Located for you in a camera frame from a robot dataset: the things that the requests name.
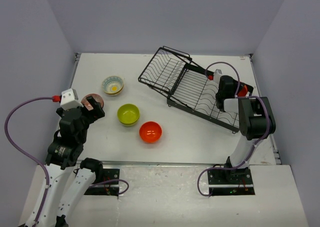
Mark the yellow sun pattern bowl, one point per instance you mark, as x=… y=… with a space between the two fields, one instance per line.
x=112 y=80

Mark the black wire dish rack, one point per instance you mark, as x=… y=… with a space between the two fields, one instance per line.
x=174 y=75

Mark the lime green bowl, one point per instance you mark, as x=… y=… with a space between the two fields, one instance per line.
x=128 y=110
x=128 y=121

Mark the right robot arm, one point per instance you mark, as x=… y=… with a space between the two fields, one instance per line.
x=255 y=118

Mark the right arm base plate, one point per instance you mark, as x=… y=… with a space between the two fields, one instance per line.
x=237 y=182

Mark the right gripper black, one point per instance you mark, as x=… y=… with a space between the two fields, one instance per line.
x=240 y=87

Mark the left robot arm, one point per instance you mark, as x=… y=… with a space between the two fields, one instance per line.
x=55 y=205

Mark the orange bowl row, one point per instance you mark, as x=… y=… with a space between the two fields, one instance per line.
x=150 y=132
x=243 y=92

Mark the orange bowl front row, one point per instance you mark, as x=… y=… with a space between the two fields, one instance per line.
x=243 y=92

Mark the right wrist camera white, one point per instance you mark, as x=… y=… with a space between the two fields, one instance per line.
x=217 y=76

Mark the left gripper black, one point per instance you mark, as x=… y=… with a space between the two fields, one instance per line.
x=97 y=113

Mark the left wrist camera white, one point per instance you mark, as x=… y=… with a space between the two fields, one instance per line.
x=69 y=99

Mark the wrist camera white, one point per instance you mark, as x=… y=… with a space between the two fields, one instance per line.
x=69 y=99
x=217 y=76

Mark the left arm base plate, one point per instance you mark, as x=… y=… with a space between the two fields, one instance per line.
x=110 y=189

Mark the red diamond pattern bowl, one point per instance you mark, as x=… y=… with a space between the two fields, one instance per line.
x=86 y=100

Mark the lime green bowl front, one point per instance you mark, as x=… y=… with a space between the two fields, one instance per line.
x=128 y=110

